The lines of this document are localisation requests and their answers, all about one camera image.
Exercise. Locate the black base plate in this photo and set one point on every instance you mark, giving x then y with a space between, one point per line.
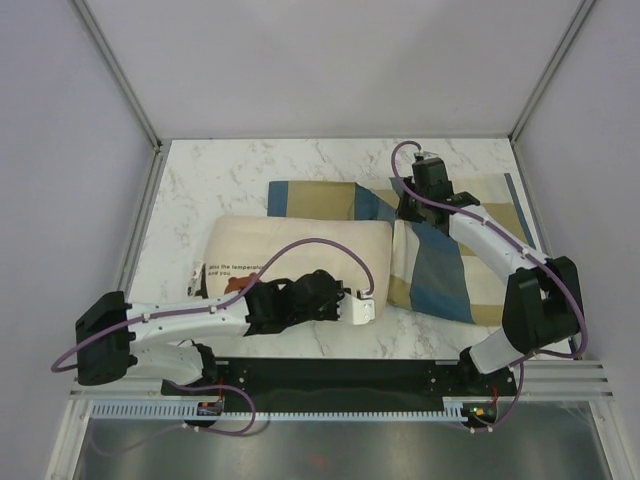
347 385

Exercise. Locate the cream bear print pillow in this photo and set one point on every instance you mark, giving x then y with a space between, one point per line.
241 245

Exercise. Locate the blue beige checked pillowcase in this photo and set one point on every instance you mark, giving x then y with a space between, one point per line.
430 273

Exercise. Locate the right aluminium frame post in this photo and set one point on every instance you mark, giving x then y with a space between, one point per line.
569 37

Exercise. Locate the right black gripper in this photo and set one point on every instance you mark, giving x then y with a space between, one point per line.
405 213

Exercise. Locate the aluminium frame post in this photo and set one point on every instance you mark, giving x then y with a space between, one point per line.
98 38
569 37

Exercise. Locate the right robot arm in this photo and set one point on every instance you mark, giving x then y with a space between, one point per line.
542 303

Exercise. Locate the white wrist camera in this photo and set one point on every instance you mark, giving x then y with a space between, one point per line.
356 311
426 154

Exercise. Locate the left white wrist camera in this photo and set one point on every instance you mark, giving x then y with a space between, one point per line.
356 311

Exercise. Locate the left aluminium frame post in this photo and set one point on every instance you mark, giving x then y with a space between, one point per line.
98 38

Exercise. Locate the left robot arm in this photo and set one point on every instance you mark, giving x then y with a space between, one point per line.
115 338

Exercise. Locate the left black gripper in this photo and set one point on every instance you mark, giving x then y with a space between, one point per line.
333 314

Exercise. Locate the white slotted cable duct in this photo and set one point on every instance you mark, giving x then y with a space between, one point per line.
192 411

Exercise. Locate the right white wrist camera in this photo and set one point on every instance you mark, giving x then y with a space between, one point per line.
426 154

